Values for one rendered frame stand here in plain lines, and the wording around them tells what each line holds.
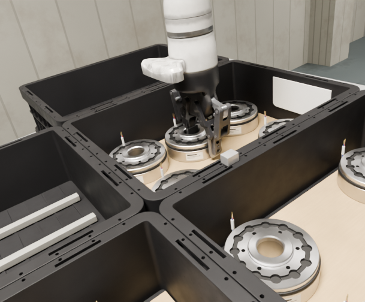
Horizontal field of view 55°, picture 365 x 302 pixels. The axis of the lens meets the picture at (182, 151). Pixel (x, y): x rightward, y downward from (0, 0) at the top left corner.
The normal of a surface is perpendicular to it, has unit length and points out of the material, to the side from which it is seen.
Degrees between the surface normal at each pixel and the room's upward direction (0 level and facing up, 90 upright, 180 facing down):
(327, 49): 90
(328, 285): 0
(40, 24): 90
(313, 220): 0
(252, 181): 90
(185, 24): 90
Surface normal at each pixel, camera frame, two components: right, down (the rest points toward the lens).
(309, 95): -0.80, 0.40
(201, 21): 0.51, 0.38
